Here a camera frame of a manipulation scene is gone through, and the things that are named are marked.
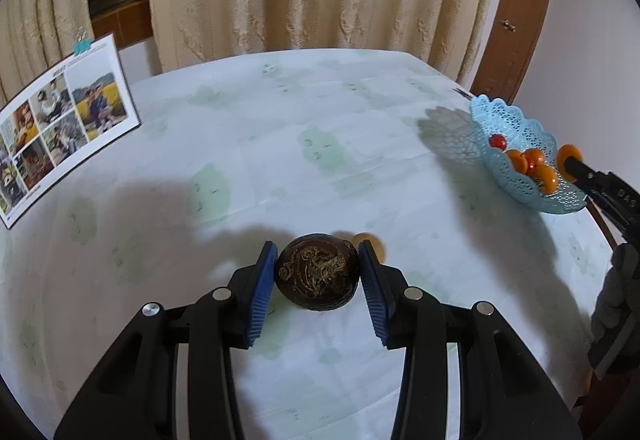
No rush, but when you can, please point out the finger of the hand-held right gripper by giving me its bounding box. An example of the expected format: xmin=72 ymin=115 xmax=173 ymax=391
xmin=564 ymin=158 xmax=640 ymax=248

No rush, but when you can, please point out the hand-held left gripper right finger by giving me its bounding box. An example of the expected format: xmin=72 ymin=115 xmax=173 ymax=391
xmin=356 ymin=240 xmax=583 ymax=440

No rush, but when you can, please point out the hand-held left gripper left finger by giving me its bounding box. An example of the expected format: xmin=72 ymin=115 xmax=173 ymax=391
xmin=52 ymin=240 xmax=279 ymax=440

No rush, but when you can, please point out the small round orange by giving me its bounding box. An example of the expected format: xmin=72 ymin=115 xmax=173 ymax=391
xmin=556 ymin=143 xmax=583 ymax=178

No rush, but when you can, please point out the large dark brown taro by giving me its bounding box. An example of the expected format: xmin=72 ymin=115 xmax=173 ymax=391
xmin=275 ymin=233 xmax=360 ymax=310

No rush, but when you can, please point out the large yellow-orange citrus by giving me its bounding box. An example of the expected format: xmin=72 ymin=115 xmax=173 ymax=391
xmin=531 ymin=164 xmax=559 ymax=195

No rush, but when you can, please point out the light blue lattice basket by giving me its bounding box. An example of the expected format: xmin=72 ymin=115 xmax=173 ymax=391
xmin=469 ymin=94 xmax=588 ymax=214

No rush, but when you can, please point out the person's right hand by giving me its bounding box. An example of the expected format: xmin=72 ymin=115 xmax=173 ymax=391
xmin=590 ymin=243 xmax=640 ymax=361

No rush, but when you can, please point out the small orange fruit on table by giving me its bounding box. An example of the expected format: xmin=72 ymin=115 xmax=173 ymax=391
xmin=351 ymin=232 xmax=387 ymax=263

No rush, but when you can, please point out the white green-patterned tablecloth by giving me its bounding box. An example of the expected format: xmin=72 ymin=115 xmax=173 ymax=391
xmin=0 ymin=48 xmax=618 ymax=440

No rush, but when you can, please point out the photo calendar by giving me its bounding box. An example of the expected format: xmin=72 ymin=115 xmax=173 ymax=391
xmin=0 ymin=33 xmax=142 ymax=230

